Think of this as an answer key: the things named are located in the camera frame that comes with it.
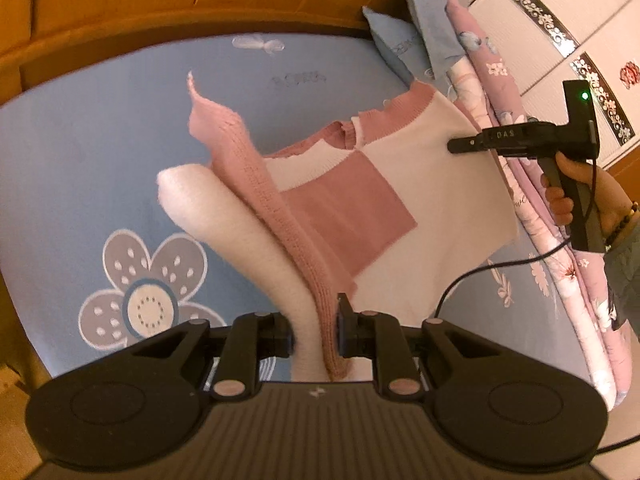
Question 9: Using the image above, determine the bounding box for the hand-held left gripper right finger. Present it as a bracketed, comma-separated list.
[336, 292, 502, 402]

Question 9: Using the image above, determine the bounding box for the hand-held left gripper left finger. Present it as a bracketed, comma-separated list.
[130, 311, 296, 402]

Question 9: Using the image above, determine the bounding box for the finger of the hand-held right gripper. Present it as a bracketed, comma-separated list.
[446, 130, 493, 156]

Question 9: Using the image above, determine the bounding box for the pink and white knit sweater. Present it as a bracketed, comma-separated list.
[156, 71, 518, 383]

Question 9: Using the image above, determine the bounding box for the person's right hand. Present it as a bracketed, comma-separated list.
[540, 152, 638, 240]

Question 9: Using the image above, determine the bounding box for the blue pillow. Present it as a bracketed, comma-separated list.
[404, 0, 473, 73]
[362, 6, 436, 83]

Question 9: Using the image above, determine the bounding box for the pink floral quilt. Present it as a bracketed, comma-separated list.
[442, 0, 631, 406]

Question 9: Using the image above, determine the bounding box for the bed with blue floral sheet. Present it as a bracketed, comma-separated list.
[0, 32, 631, 411]

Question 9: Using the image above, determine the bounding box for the wooden headboard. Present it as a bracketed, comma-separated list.
[0, 0, 416, 106]

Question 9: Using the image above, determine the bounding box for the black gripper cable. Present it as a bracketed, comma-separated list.
[431, 157, 640, 456]

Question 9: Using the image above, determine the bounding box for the beaded bracelet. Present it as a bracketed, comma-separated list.
[602, 200, 640, 251]

